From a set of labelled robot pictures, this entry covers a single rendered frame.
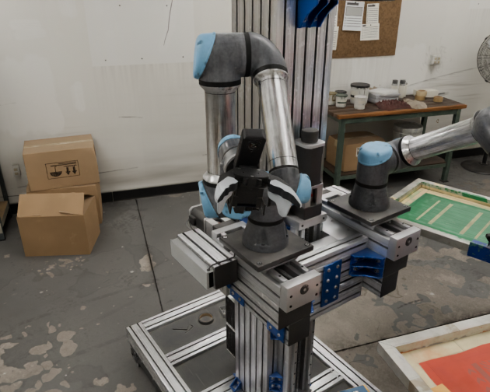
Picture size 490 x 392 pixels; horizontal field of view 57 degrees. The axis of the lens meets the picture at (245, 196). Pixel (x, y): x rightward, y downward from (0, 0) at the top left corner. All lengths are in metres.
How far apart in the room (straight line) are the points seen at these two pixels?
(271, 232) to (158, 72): 3.30
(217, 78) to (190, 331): 1.81
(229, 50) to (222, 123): 0.20
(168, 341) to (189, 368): 0.24
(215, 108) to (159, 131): 3.42
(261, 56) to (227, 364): 1.74
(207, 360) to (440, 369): 1.35
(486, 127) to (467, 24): 4.57
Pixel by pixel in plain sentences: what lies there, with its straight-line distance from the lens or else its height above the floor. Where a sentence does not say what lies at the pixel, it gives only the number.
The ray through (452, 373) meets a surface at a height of 0.96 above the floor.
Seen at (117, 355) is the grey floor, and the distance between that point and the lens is 3.00.
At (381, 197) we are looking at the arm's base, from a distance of 1.74.
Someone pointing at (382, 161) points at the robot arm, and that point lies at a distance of 1.69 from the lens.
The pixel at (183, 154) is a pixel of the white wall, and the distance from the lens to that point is 4.78.
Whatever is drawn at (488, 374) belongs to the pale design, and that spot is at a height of 0.96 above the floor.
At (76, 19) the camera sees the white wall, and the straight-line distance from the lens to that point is 4.46.
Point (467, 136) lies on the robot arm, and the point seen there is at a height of 1.57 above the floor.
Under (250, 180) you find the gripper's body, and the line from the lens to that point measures 0.87.
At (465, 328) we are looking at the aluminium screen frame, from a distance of 1.72.
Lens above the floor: 2.02
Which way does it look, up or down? 25 degrees down
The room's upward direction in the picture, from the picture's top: straight up
